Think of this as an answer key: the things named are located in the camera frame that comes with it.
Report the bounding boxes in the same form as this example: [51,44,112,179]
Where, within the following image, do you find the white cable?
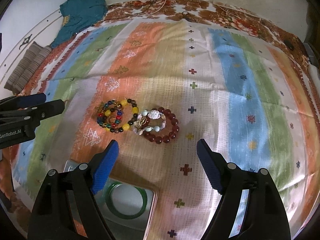
[126,0,169,16]

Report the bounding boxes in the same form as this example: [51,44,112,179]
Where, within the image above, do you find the green jade bangle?
[105,182,148,220]

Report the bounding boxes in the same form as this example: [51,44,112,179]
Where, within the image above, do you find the dark red bead bracelet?
[143,106,180,144]

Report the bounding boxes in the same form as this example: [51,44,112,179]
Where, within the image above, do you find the multicolour bead bracelet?
[96,98,139,133]

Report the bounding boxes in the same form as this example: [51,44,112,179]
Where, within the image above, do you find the white shell charm bracelet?
[132,108,167,136]

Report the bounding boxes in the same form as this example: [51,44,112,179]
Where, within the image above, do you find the striped brown pillow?
[4,42,52,95]

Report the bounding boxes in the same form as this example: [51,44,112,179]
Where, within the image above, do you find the striped colourful cloth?
[10,19,318,240]

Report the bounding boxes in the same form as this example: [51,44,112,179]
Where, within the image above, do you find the metal jewelry tin box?
[63,159,158,240]

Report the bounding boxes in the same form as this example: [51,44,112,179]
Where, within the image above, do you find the teal shirt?
[50,0,107,48]

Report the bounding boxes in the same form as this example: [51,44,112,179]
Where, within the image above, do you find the black scissors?
[181,11,194,22]

